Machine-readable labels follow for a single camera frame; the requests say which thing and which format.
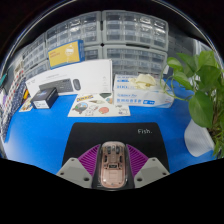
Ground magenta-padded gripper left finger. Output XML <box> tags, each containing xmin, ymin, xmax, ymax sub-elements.
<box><xmin>55</xmin><ymin>143</ymin><xmax>102</xmax><ymax>189</ymax></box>

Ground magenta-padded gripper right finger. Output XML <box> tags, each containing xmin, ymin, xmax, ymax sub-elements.
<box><xmin>125</xmin><ymin>143</ymin><xmax>171</xmax><ymax>189</ymax></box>

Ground pink transparent computer mouse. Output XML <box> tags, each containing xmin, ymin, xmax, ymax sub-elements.
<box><xmin>97</xmin><ymin>140</ymin><xmax>129</xmax><ymax>190</ymax></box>

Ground black mouse pad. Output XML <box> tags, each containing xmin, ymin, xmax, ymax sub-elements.
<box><xmin>61</xmin><ymin>121</ymin><xmax>171</xmax><ymax>174</ymax></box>

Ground white plant pot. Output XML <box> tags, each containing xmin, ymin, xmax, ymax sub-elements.
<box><xmin>184</xmin><ymin>119</ymin><xmax>216</xmax><ymax>158</ymax></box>

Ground white blue glove box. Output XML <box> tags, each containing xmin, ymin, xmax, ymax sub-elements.
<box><xmin>113</xmin><ymin>73</ymin><xmax>175</xmax><ymax>109</ymax></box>

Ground small dark blue box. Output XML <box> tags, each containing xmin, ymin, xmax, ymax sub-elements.
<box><xmin>29</xmin><ymin>87</ymin><xmax>60</xmax><ymax>110</ymax></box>

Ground green leafy plant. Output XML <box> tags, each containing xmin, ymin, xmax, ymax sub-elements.
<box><xmin>159</xmin><ymin>49</ymin><xmax>224</xmax><ymax>159</ymax></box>

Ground cream disposable gloves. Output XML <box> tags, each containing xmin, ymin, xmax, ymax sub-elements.
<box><xmin>128</xmin><ymin>73</ymin><xmax>158</xmax><ymax>91</ymax></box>

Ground long white keyboard box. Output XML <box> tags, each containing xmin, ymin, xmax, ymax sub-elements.
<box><xmin>24</xmin><ymin>58</ymin><xmax>114</xmax><ymax>98</ymax></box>

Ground red blue checkered cloth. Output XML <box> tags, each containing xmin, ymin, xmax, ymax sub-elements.
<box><xmin>4</xmin><ymin>68</ymin><xmax>26</xmax><ymax>111</ymax></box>

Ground yellow and blue box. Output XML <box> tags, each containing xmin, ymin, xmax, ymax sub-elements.
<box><xmin>47</xmin><ymin>39</ymin><xmax>86</xmax><ymax>70</ymax></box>

